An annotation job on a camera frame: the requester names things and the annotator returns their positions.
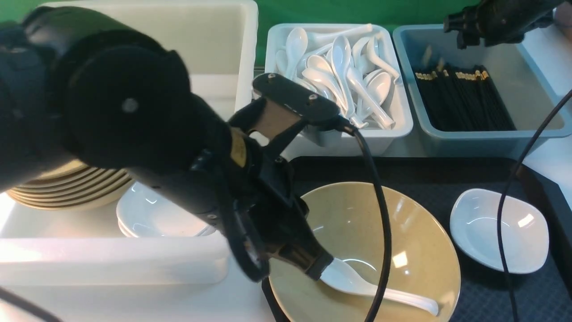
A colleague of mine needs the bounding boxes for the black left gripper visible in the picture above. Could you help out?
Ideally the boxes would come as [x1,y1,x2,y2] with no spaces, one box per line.
[188,96,334,283]

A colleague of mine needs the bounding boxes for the tan noodle bowl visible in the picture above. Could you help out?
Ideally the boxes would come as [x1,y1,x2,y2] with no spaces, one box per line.
[269,182,461,322]

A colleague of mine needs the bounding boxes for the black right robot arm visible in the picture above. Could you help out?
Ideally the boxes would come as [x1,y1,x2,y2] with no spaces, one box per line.
[443,0,563,49]

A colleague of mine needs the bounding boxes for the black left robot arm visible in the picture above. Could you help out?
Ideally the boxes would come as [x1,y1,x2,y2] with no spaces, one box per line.
[1,7,337,282]

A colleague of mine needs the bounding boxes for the tan stacked bowl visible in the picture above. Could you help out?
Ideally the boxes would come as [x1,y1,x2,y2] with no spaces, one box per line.
[16,180,127,202]
[36,159,88,181]
[21,167,106,187]
[7,179,135,211]
[7,178,133,208]
[14,169,125,191]
[10,171,130,198]

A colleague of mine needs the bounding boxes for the bottom tan stacked bowl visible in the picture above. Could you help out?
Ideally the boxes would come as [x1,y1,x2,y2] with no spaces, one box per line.
[7,179,135,211]

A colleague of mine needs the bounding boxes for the top tan stacked bowl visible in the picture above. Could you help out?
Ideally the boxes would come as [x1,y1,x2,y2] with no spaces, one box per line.
[36,159,88,181]

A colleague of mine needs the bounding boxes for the lower white sauce dish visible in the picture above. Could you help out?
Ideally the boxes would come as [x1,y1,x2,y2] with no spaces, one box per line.
[117,220,216,237]

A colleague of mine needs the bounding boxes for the white sauce dish in bin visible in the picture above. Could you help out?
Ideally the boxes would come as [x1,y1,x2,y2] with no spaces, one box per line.
[116,182,210,237]

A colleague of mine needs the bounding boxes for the white sauce dish on tray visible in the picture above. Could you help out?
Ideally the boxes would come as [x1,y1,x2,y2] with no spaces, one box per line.
[450,188,550,275]

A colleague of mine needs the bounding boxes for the white soup spoon pile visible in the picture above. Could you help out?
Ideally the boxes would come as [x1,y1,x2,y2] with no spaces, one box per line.
[275,24,401,130]

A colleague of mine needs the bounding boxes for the white spoon bin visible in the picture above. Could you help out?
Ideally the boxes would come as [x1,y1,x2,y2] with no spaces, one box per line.
[265,23,414,157]

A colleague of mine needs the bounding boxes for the black chopsticks bundle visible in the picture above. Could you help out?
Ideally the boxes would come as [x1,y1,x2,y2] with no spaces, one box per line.
[413,64,516,132]

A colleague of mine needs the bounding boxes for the large white plastic bin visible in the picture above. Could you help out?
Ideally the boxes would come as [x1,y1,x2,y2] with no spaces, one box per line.
[1,0,259,287]

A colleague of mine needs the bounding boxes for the blue-grey chopstick bin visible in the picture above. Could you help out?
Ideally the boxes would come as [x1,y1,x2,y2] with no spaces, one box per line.
[392,25,558,159]

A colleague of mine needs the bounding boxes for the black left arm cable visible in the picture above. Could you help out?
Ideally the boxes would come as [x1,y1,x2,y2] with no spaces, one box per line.
[340,117,393,322]

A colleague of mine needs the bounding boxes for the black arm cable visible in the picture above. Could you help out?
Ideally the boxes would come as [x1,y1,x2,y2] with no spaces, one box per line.
[497,89,572,322]
[340,117,393,322]

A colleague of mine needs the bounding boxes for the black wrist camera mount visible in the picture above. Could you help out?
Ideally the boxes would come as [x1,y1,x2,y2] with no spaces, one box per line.
[252,73,355,136]

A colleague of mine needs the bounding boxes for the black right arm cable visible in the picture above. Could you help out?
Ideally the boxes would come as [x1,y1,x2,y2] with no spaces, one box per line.
[497,89,572,322]

